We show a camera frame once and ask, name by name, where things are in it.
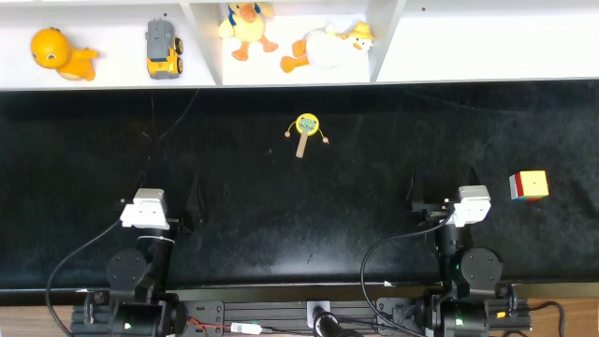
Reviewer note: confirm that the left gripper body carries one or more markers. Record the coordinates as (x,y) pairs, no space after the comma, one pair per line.
(180,226)

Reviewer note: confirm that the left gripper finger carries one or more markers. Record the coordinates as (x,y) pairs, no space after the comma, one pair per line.
(195,206)
(140,181)

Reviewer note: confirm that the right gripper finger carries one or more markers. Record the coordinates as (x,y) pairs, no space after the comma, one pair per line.
(415,194)
(473,180)

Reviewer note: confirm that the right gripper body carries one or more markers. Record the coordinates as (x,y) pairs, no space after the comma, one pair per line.
(433,211)

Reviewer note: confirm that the grey and yellow toy truck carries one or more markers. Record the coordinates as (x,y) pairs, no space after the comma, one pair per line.
(161,54)

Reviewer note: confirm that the yellow rubber duck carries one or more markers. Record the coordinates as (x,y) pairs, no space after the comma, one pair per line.
(51,49)

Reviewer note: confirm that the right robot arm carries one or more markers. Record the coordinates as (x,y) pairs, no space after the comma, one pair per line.
(479,269)

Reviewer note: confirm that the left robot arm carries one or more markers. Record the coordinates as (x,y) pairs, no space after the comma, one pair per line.
(140,281)

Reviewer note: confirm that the many-coloured puzzle cube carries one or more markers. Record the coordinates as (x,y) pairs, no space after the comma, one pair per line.
(533,185)

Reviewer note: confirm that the yellow rattle drum toy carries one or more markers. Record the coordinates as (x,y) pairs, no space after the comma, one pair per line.
(307,124)

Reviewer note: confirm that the white shelf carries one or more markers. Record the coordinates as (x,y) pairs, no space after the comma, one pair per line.
(421,51)

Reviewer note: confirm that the white plush duck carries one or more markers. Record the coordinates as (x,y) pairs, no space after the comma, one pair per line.
(332,49)

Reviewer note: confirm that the yellow plush duck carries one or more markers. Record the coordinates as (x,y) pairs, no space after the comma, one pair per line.
(248,30)

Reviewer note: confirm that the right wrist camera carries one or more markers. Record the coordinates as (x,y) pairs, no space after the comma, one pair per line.
(472,206)

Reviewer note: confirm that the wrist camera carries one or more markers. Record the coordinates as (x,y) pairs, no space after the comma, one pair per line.
(472,206)
(146,210)

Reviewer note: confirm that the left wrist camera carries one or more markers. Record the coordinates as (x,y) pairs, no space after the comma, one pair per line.
(146,210)

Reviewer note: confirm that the mounting rail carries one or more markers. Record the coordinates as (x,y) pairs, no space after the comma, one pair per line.
(281,311)

